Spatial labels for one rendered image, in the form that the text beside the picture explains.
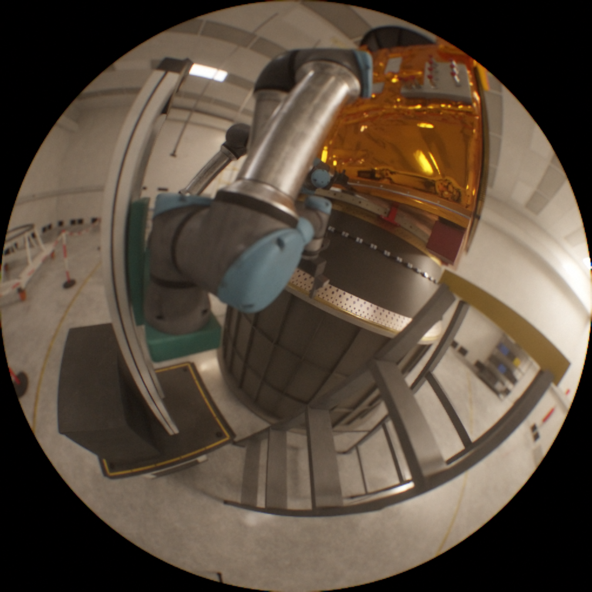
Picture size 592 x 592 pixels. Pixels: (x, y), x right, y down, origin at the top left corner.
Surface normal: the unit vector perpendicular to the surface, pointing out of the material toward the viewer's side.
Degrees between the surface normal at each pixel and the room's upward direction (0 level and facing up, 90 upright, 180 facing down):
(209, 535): 0
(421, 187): 128
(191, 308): 73
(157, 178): 90
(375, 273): 62
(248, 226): 81
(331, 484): 0
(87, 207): 90
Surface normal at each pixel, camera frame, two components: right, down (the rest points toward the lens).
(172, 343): 0.67, 0.50
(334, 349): -0.26, 0.33
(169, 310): 0.42, 0.22
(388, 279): 0.02, -0.07
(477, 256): -0.75, 0.03
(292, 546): 0.32, -0.86
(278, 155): 0.22, 0.34
